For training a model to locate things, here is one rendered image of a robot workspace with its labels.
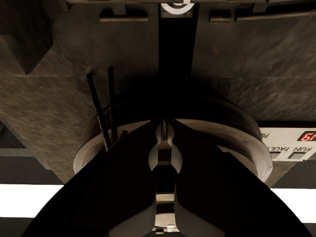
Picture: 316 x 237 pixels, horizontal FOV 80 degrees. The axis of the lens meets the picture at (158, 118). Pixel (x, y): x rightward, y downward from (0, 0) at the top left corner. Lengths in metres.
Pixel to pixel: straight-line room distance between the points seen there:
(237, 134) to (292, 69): 0.16
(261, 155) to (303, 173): 9.08
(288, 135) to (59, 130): 0.68
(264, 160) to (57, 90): 0.50
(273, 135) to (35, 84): 0.65
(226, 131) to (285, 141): 0.36
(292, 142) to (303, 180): 8.63
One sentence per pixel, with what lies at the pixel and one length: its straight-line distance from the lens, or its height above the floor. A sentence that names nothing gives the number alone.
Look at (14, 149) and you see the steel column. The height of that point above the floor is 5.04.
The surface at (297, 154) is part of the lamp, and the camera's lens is 0.77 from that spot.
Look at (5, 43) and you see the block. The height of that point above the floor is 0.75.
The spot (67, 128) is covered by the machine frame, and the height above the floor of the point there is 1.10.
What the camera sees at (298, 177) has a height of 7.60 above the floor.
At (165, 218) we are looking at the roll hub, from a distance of 0.46.
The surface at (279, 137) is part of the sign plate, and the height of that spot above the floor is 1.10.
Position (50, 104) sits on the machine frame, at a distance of 0.58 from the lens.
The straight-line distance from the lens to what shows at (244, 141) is 0.39.
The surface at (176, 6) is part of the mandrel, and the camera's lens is 0.34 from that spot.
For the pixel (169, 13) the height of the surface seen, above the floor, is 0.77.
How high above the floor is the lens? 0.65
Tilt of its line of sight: 48 degrees up
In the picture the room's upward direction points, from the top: 179 degrees clockwise
